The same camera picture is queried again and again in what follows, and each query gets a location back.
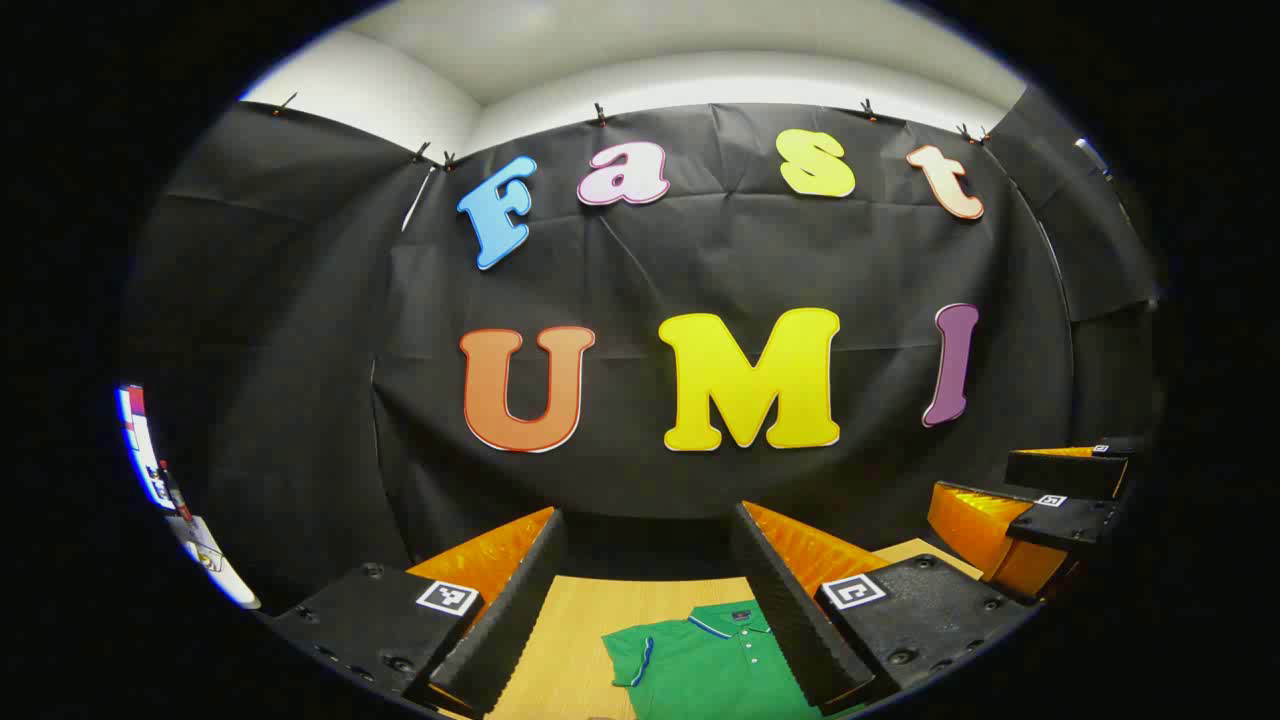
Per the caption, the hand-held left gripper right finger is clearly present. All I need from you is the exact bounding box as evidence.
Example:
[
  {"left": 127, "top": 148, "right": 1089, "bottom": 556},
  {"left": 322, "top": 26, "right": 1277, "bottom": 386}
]
[{"left": 730, "top": 500, "right": 1038, "bottom": 716}]

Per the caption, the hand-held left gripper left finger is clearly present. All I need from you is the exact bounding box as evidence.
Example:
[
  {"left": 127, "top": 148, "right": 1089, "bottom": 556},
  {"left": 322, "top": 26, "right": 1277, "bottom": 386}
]
[{"left": 268, "top": 506, "right": 571, "bottom": 719}]

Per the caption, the green polo T-shirt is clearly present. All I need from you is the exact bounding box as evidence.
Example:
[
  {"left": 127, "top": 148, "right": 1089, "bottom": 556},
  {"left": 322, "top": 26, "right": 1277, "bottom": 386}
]
[{"left": 600, "top": 600, "right": 866, "bottom": 720}]

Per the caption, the white side table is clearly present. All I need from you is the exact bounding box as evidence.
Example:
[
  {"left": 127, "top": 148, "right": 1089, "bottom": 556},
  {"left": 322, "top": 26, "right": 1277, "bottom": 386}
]
[{"left": 168, "top": 514, "right": 263, "bottom": 610}]

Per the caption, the black backdrop cloth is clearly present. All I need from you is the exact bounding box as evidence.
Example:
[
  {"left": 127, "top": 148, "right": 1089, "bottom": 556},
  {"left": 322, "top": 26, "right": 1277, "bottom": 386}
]
[{"left": 120, "top": 95, "right": 1166, "bottom": 611}]

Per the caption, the computer monitor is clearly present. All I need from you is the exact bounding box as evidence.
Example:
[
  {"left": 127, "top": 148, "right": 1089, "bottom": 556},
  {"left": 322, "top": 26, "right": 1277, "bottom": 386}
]
[{"left": 117, "top": 384, "right": 179, "bottom": 512}]

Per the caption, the row of black backdrop clips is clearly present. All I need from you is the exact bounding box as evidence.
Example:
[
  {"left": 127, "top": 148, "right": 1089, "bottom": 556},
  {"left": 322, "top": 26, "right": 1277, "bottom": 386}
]
[{"left": 272, "top": 92, "right": 993, "bottom": 171}]

